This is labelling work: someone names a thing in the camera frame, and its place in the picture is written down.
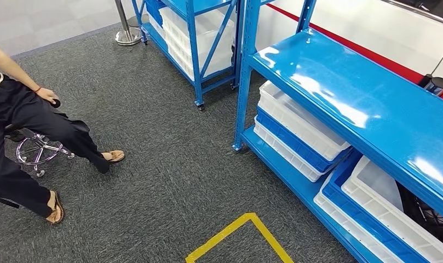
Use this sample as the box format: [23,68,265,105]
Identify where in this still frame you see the person's hand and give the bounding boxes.
[36,87,61,107]

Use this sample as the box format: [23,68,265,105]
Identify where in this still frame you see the blue metal shelf rack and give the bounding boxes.
[231,0,443,263]

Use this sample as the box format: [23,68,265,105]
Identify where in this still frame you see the person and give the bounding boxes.
[0,39,126,226]

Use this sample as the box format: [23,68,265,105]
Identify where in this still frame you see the chrome chair base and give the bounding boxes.
[4,124,76,178]

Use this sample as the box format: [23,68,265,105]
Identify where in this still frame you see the chrome stanchion base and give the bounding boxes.
[114,0,143,47]

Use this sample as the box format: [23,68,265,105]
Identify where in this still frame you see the blue plastic bin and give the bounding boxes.
[321,150,432,263]
[145,0,168,28]
[255,105,353,174]

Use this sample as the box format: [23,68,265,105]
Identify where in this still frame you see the blue rack on casters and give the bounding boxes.
[129,0,244,112]

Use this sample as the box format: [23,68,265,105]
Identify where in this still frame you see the white car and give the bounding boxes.
[255,0,443,105]

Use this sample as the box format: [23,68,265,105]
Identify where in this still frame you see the black cylindrical sensor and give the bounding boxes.
[418,74,443,98]

